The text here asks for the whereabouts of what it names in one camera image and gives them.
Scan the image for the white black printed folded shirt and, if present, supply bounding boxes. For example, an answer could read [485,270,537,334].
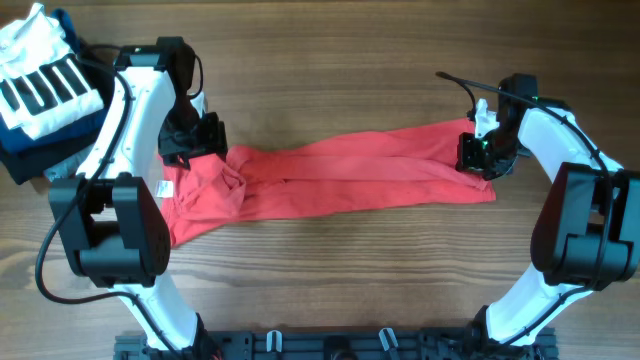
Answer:
[0,2,106,141]

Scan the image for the red soccer t-shirt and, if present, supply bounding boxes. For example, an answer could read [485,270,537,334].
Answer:
[161,119,496,246]

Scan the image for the grey folded shirt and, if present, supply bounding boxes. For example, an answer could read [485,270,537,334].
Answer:
[43,147,91,182]

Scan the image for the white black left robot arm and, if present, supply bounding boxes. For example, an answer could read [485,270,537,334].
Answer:
[48,37,228,359]

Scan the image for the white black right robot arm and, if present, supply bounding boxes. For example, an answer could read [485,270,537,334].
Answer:
[456,73,639,358]

